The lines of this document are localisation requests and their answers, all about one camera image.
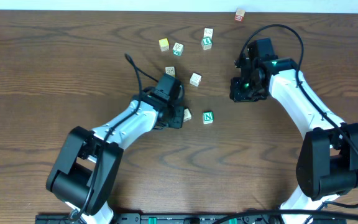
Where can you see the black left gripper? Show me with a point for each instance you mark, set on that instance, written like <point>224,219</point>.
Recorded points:
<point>179,124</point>

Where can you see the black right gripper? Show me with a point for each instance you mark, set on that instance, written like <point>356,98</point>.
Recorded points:
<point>237,94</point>

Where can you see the yellow sided O wooden block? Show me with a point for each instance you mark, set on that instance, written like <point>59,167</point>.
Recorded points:
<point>187,115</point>

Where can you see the green N wooden block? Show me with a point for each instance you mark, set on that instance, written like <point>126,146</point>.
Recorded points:
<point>208,117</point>

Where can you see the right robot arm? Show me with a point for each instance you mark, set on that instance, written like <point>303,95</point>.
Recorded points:
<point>327,166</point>

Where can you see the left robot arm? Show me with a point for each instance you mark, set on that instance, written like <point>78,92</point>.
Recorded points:
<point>85,170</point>

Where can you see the plain white wooden block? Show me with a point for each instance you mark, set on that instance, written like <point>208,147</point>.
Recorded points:
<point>195,79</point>

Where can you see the yellow K wooden block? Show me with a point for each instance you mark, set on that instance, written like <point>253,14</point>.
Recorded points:
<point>170,71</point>

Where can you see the green 4 wooden block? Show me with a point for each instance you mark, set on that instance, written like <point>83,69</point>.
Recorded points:
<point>206,43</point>

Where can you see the green F wooden block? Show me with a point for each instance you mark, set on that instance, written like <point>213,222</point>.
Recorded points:
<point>178,49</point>

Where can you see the red sided wooden block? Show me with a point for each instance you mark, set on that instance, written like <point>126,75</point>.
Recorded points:
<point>208,32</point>

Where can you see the yellow top wooden block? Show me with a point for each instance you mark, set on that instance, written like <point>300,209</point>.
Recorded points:
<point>164,44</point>

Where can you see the red block by wall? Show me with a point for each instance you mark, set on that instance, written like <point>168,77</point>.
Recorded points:
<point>239,15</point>

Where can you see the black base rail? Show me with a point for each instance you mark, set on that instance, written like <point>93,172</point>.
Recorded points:
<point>135,218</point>

